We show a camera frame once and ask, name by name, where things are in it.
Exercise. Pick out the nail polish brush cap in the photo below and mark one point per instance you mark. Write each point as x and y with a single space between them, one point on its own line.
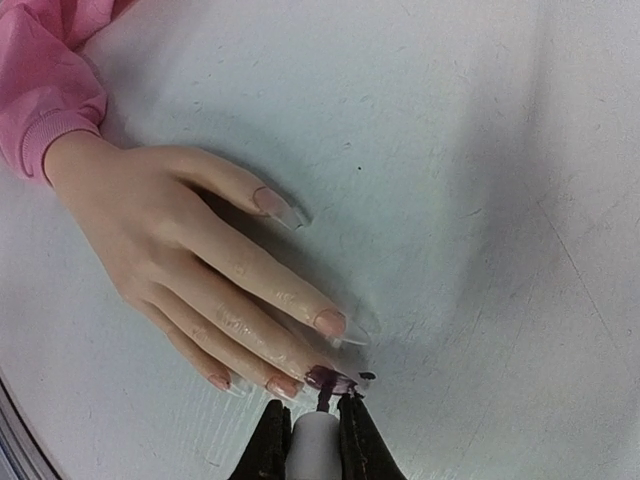
314 452

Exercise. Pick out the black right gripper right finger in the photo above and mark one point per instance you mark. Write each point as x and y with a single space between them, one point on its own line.
363 452

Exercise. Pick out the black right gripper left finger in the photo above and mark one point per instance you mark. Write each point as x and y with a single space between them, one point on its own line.
264 457

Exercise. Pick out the pink sweatshirt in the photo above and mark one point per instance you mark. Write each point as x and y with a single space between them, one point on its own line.
47 88

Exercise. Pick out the mannequin hand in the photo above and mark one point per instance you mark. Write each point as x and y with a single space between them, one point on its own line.
203 283

